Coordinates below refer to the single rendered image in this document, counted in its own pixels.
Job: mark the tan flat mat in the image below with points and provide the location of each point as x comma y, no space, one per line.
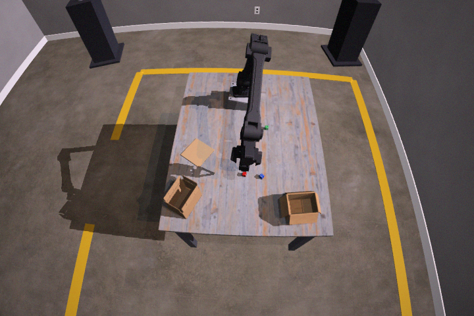
197,152

